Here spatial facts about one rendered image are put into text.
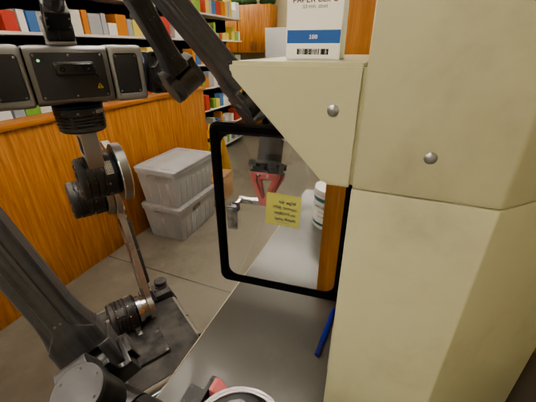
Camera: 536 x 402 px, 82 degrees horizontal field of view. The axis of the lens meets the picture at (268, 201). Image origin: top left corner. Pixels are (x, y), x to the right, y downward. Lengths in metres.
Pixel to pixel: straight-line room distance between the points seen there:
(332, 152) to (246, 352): 0.55
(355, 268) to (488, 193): 0.13
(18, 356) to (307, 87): 2.22
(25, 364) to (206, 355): 1.64
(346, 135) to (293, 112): 0.05
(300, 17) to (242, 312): 0.66
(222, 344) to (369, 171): 0.57
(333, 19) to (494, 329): 0.35
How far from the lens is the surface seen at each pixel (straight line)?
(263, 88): 0.28
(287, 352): 0.73
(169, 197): 2.64
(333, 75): 0.26
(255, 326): 0.77
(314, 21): 0.32
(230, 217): 0.69
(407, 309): 0.34
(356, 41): 0.63
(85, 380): 0.44
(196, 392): 0.46
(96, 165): 1.12
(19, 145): 2.30
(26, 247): 0.50
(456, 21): 0.26
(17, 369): 2.27
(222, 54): 0.69
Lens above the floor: 1.52
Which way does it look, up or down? 26 degrees down
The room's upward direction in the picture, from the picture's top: straight up
